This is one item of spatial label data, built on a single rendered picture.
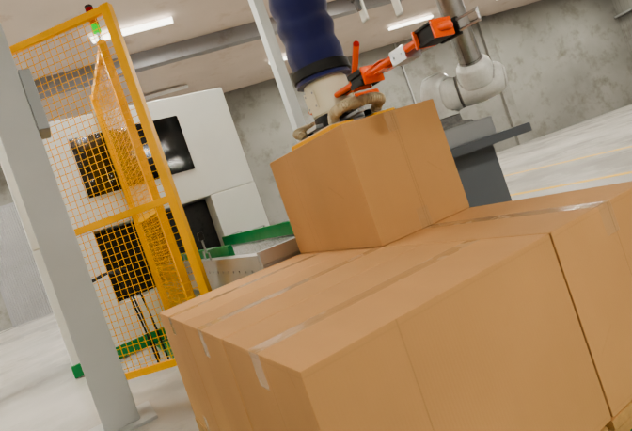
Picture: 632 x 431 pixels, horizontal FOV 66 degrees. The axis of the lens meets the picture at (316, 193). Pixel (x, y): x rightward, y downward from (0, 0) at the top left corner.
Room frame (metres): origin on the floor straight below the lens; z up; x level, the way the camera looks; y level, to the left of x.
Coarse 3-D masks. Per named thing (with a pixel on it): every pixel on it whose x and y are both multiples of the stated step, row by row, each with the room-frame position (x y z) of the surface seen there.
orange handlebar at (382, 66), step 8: (440, 24) 1.27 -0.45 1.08; (448, 24) 1.27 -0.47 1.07; (408, 48) 1.39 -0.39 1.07; (376, 64) 1.54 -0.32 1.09; (384, 64) 1.49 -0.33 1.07; (368, 72) 1.57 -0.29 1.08; (376, 72) 1.54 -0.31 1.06; (344, 88) 1.71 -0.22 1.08; (376, 88) 2.00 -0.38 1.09; (336, 96) 1.77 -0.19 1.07
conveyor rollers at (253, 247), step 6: (258, 240) 3.67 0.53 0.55; (264, 240) 3.41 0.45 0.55; (270, 240) 3.24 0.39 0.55; (276, 240) 3.06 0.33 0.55; (282, 240) 2.97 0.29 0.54; (234, 246) 3.95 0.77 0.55; (240, 246) 3.78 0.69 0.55; (246, 246) 3.52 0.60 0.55; (252, 246) 3.35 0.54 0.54; (258, 246) 3.18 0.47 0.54; (264, 246) 3.01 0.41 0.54; (270, 246) 2.84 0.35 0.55; (234, 252) 3.29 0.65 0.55; (240, 252) 3.12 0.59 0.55; (246, 252) 2.95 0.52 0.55; (252, 252) 2.79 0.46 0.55
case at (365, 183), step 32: (352, 128) 1.51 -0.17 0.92; (384, 128) 1.56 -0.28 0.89; (416, 128) 1.62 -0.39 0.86; (288, 160) 1.86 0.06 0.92; (320, 160) 1.66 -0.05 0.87; (352, 160) 1.49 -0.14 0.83; (384, 160) 1.54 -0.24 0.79; (416, 160) 1.60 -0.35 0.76; (448, 160) 1.67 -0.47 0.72; (288, 192) 1.94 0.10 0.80; (320, 192) 1.72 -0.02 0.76; (352, 192) 1.54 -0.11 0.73; (384, 192) 1.52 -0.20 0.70; (416, 192) 1.58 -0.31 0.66; (448, 192) 1.64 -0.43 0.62; (320, 224) 1.79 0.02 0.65; (352, 224) 1.60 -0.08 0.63; (384, 224) 1.51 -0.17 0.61; (416, 224) 1.56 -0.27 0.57
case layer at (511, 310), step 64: (576, 192) 1.29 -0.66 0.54; (320, 256) 1.75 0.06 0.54; (384, 256) 1.33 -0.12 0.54; (448, 256) 1.07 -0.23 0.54; (512, 256) 0.91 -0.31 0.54; (576, 256) 1.00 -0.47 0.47; (192, 320) 1.36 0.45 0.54; (256, 320) 1.09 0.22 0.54; (320, 320) 0.91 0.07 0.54; (384, 320) 0.78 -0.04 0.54; (448, 320) 0.82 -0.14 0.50; (512, 320) 0.89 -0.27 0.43; (576, 320) 0.97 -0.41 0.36; (192, 384) 1.56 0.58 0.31; (256, 384) 0.90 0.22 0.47; (320, 384) 0.70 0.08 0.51; (384, 384) 0.74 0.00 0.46; (448, 384) 0.80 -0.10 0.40; (512, 384) 0.86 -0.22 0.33; (576, 384) 0.94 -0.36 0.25
